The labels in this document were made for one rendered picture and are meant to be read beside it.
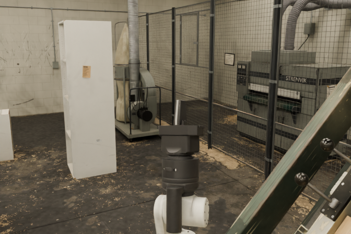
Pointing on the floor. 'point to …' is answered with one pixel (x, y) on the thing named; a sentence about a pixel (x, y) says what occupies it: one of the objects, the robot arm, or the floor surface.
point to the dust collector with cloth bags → (133, 94)
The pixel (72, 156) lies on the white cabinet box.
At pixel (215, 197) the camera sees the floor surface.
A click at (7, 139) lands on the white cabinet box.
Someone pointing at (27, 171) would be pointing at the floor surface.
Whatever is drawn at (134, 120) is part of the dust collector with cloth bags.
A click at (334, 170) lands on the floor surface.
